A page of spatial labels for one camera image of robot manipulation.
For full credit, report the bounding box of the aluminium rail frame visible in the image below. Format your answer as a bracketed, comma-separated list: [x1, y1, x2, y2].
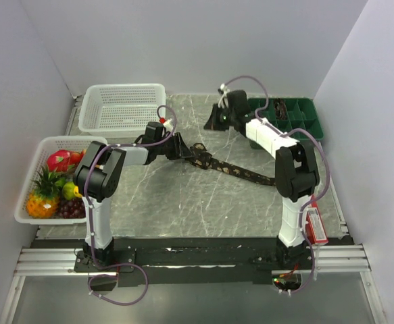
[14, 248, 78, 277]

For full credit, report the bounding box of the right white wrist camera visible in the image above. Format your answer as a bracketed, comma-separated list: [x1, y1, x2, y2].
[218, 83, 230, 109]

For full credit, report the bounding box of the green lime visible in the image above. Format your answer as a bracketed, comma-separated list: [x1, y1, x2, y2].
[61, 182, 76, 200]

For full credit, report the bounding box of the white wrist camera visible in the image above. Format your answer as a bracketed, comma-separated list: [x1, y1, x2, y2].
[159, 117, 175, 132]
[218, 83, 230, 109]

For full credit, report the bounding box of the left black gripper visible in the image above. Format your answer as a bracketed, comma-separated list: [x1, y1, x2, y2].
[155, 132, 194, 161]

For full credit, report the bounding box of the purple grapes bunch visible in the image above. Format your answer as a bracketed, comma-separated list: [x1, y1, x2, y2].
[57, 198, 86, 219]

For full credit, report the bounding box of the white perforated empty basket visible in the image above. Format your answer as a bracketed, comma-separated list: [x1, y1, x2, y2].
[78, 83, 166, 138]

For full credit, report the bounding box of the green compartment organizer tray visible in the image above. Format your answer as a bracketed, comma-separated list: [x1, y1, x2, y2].
[259, 98, 324, 141]

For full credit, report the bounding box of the red strawberries cluster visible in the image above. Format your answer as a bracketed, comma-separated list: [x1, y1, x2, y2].
[69, 149, 87, 167]

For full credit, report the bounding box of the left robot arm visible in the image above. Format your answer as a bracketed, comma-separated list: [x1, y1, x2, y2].
[74, 121, 195, 271]

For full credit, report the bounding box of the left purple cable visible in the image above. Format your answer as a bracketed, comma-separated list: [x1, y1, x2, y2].
[82, 105, 178, 306]

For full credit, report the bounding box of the red rectangular box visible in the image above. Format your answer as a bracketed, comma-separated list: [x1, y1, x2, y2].
[305, 202, 328, 246]

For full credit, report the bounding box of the pineapple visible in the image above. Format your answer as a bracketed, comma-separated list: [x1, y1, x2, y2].
[26, 165, 66, 219]

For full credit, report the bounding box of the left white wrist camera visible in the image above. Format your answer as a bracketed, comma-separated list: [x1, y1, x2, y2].
[159, 117, 175, 132]

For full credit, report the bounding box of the yellow lemon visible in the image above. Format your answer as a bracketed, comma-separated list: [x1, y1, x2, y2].
[74, 186, 82, 198]

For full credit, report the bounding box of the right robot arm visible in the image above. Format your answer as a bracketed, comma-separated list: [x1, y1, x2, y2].
[204, 85, 320, 269]

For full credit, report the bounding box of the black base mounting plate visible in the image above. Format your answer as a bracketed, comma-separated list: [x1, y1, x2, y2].
[74, 237, 312, 287]

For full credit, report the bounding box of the rolled brown tie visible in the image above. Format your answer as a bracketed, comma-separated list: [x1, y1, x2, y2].
[273, 98, 288, 120]

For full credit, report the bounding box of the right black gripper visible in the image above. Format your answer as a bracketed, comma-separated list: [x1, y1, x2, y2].
[203, 104, 235, 132]

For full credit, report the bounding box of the white fruit basket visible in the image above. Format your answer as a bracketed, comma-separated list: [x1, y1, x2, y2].
[14, 136, 107, 225]

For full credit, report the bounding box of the dark floral patterned tie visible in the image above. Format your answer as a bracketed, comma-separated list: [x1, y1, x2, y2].
[187, 143, 276, 186]

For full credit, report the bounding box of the pink dragon fruit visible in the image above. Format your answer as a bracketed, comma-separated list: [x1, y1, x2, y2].
[47, 150, 71, 172]

